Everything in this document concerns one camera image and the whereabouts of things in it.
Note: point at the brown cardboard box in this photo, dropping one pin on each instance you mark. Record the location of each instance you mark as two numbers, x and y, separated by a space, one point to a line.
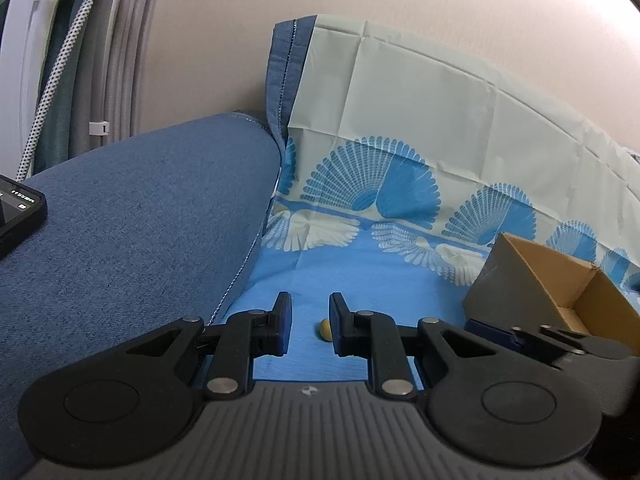
500 285

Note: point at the upright blue denim cover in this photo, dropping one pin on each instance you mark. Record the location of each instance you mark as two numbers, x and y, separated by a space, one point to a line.
280 85

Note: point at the grey curtain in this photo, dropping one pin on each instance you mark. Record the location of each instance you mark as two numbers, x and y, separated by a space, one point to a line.
125 60

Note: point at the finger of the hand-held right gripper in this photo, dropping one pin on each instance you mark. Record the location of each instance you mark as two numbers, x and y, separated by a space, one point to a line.
487 332

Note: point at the white curtain clip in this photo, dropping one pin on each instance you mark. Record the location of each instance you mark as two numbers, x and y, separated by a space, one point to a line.
99 128

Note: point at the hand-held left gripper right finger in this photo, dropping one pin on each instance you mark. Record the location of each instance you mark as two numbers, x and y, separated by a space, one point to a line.
337 326

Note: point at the black smartphone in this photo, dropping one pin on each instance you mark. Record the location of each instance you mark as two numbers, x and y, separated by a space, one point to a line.
15 210

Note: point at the white frame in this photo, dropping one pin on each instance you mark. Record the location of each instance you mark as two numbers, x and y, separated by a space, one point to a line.
20 60

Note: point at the blue fan-patterned sheet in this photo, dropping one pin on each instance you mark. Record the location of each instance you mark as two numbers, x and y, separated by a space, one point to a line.
400 110

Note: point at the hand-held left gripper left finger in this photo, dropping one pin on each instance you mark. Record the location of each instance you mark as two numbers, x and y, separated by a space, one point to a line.
285 321

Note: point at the small yellow round fruit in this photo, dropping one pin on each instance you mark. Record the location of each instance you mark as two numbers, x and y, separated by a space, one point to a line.
325 330

